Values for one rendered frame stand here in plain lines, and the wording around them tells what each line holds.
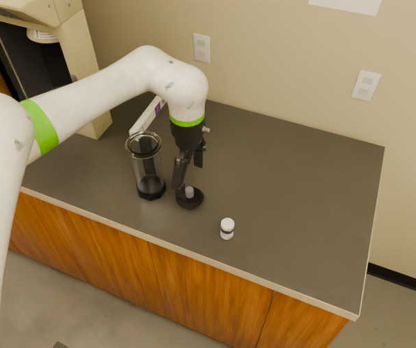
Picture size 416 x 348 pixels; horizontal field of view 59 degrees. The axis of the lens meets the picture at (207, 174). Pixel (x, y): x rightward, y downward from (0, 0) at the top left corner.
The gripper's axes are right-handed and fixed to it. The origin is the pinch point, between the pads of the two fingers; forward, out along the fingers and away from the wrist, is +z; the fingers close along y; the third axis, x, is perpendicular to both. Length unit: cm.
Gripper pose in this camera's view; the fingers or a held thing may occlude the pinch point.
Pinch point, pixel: (190, 179)
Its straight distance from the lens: 116.5
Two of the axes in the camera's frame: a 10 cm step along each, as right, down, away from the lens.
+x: -9.2, -3.0, 2.4
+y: 3.8, -7.0, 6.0
